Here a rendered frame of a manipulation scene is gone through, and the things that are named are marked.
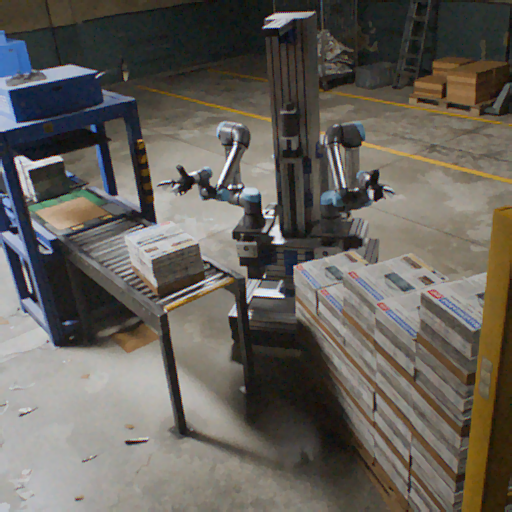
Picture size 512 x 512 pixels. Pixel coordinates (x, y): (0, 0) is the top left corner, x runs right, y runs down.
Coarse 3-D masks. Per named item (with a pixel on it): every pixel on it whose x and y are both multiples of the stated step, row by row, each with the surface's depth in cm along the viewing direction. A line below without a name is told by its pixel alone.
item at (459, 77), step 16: (448, 64) 893; (464, 64) 886; (480, 64) 866; (496, 64) 857; (416, 80) 898; (432, 80) 889; (448, 80) 857; (464, 80) 838; (480, 80) 831; (496, 80) 850; (416, 96) 906; (432, 96) 887; (448, 96) 865; (464, 96) 845; (480, 96) 840; (496, 96) 863; (464, 112) 853; (480, 112) 836
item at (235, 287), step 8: (128, 216) 426; (136, 216) 424; (144, 224) 411; (152, 224) 410; (208, 256) 363; (216, 264) 353; (224, 272) 344; (232, 272) 343; (240, 280) 336; (232, 288) 343; (240, 288) 338; (240, 296) 340
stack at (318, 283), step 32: (352, 256) 342; (320, 288) 316; (320, 320) 320; (320, 352) 333; (352, 352) 290; (320, 384) 344; (352, 384) 298; (384, 384) 265; (352, 416) 308; (384, 416) 274; (352, 448) 320; (384, 448) 281; (384, 480) 289
